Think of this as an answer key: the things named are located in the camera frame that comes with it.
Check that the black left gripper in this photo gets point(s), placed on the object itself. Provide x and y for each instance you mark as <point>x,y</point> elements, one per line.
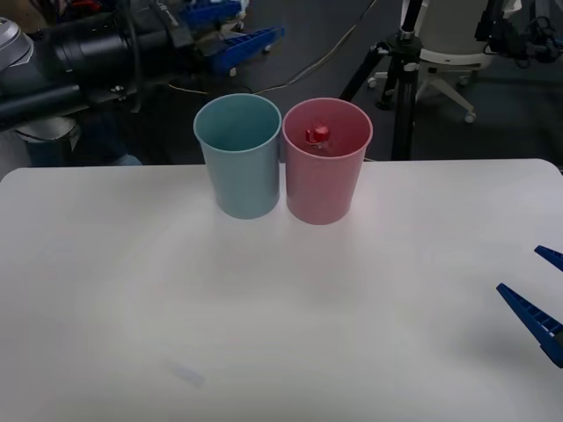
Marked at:
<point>204,50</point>

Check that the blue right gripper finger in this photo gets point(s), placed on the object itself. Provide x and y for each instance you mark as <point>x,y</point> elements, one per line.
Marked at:
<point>552,257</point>
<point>534,318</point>

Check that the clear plastic bottle red cap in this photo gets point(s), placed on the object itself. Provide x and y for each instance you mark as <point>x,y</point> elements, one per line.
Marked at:
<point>317,134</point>

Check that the silver and black left arm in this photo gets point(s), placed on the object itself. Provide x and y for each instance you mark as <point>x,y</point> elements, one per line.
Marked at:
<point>97,48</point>

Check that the pale blue plastic bin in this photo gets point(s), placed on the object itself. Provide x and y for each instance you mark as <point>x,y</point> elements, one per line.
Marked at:
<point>239,176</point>

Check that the black tripod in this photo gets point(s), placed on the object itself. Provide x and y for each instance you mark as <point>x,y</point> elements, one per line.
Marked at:
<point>402,83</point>

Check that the pink plastic bin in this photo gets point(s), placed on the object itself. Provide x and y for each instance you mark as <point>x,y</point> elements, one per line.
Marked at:
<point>323,189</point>

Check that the white office chair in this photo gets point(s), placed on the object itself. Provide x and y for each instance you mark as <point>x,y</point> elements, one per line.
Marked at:
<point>457,48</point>

